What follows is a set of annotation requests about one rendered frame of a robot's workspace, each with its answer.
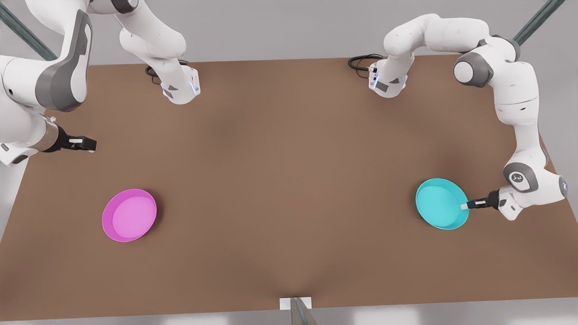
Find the blue plate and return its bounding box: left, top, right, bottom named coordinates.
left=415, top=178, right=470, bottom=230

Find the pink plate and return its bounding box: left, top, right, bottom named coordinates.
left=102, top=189, right=158, bottom=242

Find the black cable loop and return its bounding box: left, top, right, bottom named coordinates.
left=145, top=59, right=190, bottom=85
left=348, top=54, right=385, bottom=79

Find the silver frame post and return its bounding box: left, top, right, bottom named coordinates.
left=0, top=2, right=58, bottom=61
left=280, top=297, right=319, bottom=325
left=513, top=0, right=566, bottom=46

